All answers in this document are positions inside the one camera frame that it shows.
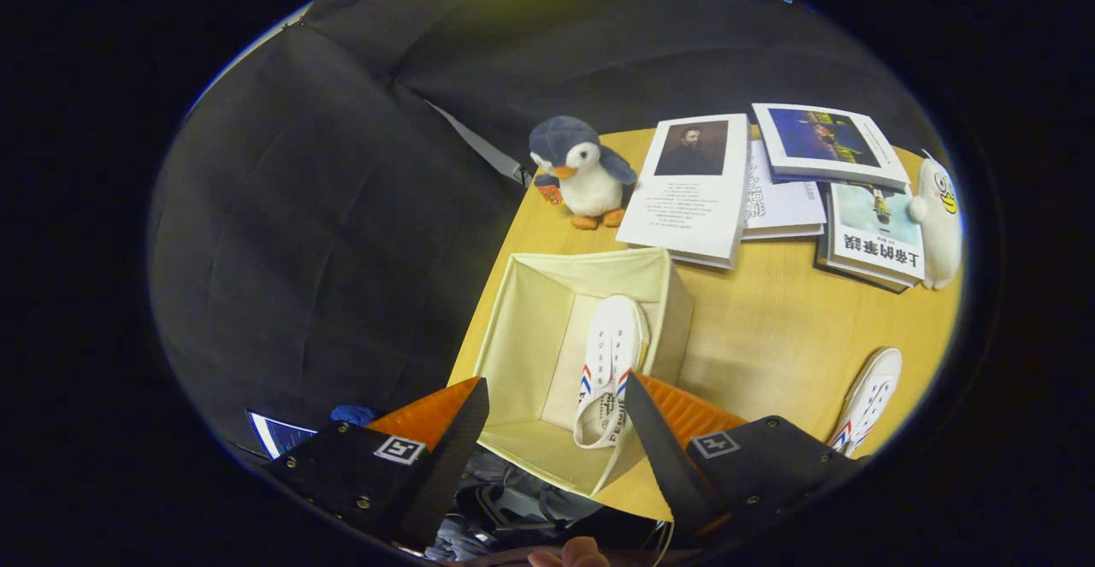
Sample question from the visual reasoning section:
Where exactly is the computer monitor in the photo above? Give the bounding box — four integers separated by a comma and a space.
246, 410, 319, 459

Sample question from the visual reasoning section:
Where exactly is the book with blue night cover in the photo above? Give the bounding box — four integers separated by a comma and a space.
752, 103, 911, 192

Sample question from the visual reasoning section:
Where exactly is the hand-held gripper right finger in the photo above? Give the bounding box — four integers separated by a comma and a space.
623, 373, 865, 542

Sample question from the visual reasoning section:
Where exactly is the blue penguin plush toy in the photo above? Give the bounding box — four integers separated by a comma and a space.
528, 115, 639, 231

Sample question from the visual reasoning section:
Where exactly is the plain white book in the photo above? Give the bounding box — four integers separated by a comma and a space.
741, 138, 828, 240

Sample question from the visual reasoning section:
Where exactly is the white book with portrait cover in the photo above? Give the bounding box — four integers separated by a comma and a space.
615, 114, 750, 270

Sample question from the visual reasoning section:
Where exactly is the cream fabric storage box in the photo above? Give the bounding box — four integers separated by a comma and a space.
447, 247, 695, 499

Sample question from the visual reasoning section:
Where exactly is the white canvas shoe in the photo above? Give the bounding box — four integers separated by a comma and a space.
828, 347, 903, 457
571, 294, 651, 450

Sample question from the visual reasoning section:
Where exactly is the white duck plush toy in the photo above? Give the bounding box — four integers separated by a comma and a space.
907, 152, 963, 291

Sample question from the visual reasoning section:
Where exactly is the black backdrop cloth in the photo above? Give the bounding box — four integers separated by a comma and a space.
147, 0, 933, 457

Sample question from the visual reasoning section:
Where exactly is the book with pale green cover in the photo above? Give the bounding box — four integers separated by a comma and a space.
814, 182, 927, 294

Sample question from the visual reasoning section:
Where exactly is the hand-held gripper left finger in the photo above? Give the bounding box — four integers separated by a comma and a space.
265, 376, 493, 551

